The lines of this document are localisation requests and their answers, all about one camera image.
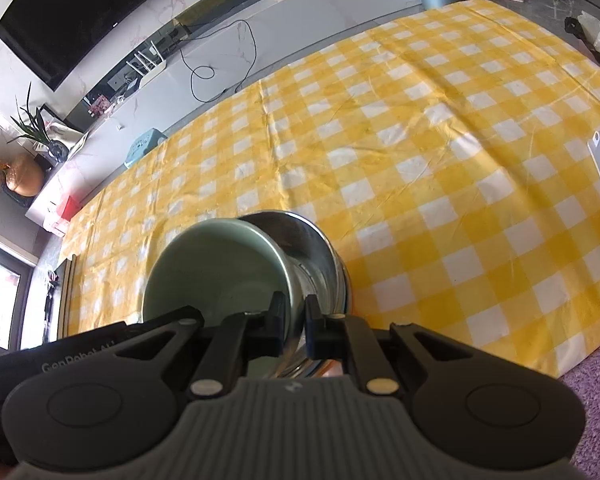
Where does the black television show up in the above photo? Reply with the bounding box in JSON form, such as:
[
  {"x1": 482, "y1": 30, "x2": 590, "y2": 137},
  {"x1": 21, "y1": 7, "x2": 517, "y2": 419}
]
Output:
[{"x1": 0, "y1": 0, "x2": 216, "y2": 92}]

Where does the green ceramic bowl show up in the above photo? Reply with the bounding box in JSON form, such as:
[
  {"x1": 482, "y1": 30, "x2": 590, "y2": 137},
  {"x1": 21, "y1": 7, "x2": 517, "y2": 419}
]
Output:
[{"x1": 142, "y1": 217, "x2": 301, "y2": 378}]

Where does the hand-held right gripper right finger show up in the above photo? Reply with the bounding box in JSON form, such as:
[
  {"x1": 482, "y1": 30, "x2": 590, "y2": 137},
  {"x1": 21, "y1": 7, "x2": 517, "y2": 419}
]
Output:
[{"x1": 305, "y1": 295, "x2": 474, "y2": 397}]

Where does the white router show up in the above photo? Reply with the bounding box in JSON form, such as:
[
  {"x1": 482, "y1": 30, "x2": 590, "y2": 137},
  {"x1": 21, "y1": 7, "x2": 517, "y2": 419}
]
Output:
[{"x1": 127, "y1": 40, "x2": 167, "y2": 85}]

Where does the red box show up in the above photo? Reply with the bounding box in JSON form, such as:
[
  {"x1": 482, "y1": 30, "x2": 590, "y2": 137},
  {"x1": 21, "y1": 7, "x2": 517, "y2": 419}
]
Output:
[{"x1": 45, "y1": 194, "x2": 83, "y2": 235}]

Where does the black and white bag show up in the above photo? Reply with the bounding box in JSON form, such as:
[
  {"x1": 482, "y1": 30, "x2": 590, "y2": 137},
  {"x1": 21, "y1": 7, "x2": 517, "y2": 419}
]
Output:
[{"x1": 564, "y1": 10, "x2": 600, "y2": 66}]

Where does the black cable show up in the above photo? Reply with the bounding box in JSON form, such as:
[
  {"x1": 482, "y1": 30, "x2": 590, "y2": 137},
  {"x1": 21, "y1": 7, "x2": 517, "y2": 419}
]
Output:
[{"x1": 172, "y1": 19, "x2": 257, "y2": 103}]

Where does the sliding glass door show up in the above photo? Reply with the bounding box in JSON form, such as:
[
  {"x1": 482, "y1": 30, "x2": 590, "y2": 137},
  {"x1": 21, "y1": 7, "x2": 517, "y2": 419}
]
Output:
[{"x1": 0, "y1": 230, "x2": 36, "y2": 361}]

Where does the green plant in blue vase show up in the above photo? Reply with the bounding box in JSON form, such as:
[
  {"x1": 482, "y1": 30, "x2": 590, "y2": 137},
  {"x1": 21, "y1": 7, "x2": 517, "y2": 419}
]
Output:
[{"x1": 7, "y1": 82, "x2": 73, "y2": 161}]

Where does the teal stool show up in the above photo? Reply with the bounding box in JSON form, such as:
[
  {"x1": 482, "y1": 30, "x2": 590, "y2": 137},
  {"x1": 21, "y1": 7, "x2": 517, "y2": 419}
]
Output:
[{"x1": 124, "y1": 127, "x2": 168, "y2": 170}]

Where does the white framed picture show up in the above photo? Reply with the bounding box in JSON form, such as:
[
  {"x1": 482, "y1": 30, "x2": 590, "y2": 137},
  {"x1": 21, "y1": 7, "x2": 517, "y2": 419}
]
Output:
[{"x1": 40, "y1": 104, "x2": 88, "y2": 148}]

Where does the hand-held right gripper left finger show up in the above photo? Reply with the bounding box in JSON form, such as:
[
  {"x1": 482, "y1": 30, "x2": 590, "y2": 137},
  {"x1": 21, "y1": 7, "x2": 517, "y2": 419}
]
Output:
[{"x1": 111, "y1": 292, "x2": 287, "y2": 401}]

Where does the copper vase with dried flowers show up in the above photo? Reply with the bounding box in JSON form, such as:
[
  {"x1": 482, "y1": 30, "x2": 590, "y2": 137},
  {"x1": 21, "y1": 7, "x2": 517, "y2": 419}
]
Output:
[{"x1": 0, "y1": 150, "x2": 46, "y2": 197}]

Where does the white marble cabinet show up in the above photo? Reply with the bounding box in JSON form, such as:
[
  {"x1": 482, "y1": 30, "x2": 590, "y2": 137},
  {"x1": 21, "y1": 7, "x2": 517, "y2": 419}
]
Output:
[{"x1": 25, "y1": 0, "x2": 423, "y2": 221}]

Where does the blue steel bowl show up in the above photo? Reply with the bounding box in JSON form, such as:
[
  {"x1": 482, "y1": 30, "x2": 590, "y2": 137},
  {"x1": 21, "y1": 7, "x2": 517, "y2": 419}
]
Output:
[{"x1": 240, "y1": 210, "x2": 352, "y2": 378}]

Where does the yellow checked tablecloth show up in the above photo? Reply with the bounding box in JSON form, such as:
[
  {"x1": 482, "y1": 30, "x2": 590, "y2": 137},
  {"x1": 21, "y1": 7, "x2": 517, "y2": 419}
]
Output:
[{"x1": 60, "y1": 0, "x2": 600, "y2": 381}]

